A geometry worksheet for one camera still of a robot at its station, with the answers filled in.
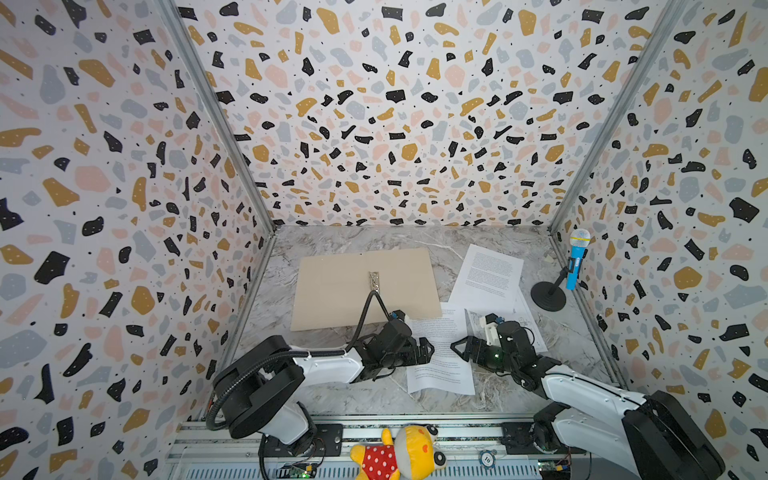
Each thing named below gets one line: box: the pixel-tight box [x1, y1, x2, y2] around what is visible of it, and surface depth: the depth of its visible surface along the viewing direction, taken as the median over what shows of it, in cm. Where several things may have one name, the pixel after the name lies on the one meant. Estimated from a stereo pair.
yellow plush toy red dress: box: [350, 424, 448, 480], surface depth 68 cm
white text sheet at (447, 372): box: [407, 302, 475, 395], surface depth 87 cm
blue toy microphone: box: [566, 228, 591, 291], surface depth 86 cm
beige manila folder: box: [291, 248, 443, 331], surface depth 109 cm
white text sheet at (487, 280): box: [448, 244, 524, 312], surface depth 109 cm
